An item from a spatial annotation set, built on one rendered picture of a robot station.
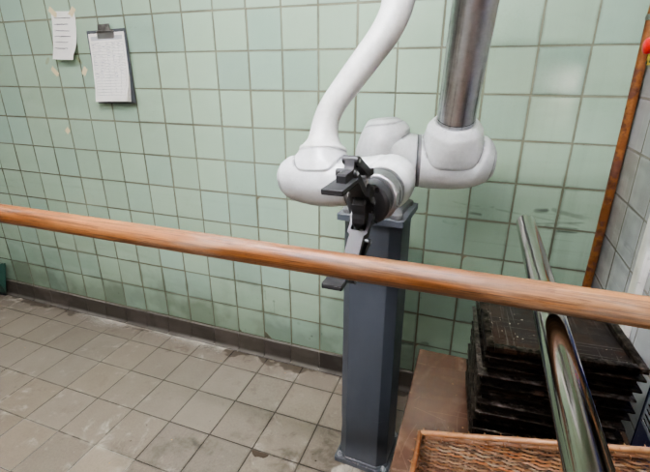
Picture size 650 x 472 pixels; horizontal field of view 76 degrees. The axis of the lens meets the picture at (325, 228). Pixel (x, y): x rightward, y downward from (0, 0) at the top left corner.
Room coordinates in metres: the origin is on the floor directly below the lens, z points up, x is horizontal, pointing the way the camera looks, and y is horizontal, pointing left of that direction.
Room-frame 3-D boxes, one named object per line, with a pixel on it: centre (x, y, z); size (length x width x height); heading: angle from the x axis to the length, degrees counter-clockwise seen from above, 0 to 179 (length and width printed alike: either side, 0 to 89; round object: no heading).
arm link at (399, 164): (0.85, -0.12, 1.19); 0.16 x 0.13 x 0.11; 159
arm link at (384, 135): (1.25, -0.18, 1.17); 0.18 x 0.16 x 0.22; 80
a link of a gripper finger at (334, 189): (0.55, -0.02, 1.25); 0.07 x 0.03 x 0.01; 159
